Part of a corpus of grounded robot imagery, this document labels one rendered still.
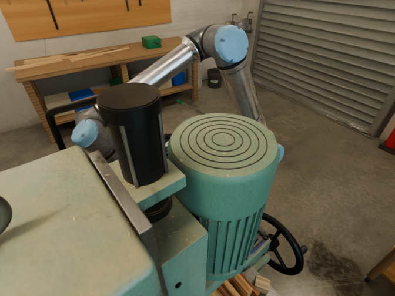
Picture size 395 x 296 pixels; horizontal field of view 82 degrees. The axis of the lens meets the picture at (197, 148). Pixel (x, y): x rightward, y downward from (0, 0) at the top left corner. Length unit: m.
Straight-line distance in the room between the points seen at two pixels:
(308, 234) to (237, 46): 1.70
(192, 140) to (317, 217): 2.05
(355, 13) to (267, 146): 3.24
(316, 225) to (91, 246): 2.12
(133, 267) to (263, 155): 0.22
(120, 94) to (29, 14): 3.25
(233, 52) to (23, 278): 0.79
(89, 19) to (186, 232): 3.34
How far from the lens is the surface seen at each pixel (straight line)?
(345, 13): 3.59
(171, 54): 0.95
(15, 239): 0.28
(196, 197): 0.33
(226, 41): 0.84
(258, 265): 0.95
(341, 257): 2.19
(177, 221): 0.36
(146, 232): 0.24
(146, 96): 0.22
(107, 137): 0.80
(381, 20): 3.41
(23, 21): 3.47
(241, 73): 0.91
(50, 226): 0.27
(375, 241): 2.42
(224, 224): 0.38
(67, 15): 3.50
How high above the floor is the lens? 1.72
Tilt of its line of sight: 39 degrees down
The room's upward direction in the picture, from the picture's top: straight up
